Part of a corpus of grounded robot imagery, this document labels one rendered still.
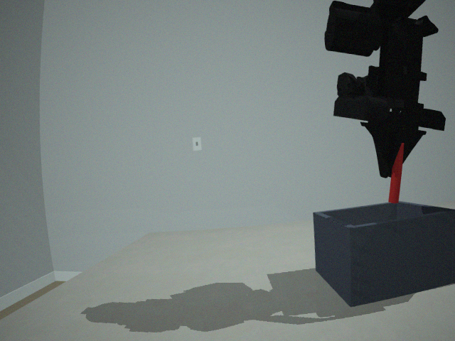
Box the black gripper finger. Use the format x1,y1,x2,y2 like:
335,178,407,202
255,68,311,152
361,122,407,178
399,127,427,163

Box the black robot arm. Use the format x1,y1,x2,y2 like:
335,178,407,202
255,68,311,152
324,0,439,97

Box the red peg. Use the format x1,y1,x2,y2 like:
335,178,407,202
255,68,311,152
388,143,405,203

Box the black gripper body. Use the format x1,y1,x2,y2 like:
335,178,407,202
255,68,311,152
333,58,446,131

